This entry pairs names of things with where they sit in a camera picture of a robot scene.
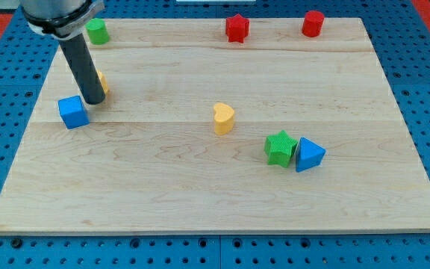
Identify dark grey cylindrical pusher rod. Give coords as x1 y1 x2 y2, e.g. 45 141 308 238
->
59 34 106 105

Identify yellow hexagon block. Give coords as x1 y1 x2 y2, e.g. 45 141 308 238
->
97 70 110 95

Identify light wooden board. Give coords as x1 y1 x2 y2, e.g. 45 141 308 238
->
0 18 430 236

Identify green cylinder block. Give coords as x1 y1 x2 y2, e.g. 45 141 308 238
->
85 18 110 45

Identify blue cube block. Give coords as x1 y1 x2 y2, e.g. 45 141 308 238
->
57 96 90 129

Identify red star block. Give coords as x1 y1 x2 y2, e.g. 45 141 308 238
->
225 14 250 43

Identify yellow heart block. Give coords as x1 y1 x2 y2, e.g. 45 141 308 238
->
213 102 235 135

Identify green star block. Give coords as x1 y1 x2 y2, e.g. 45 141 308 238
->
264 130 298 168

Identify red cylinder block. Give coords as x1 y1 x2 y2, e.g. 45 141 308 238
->
302 10 325 37

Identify blue triangle block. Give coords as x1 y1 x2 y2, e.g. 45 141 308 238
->
295 137 326 173

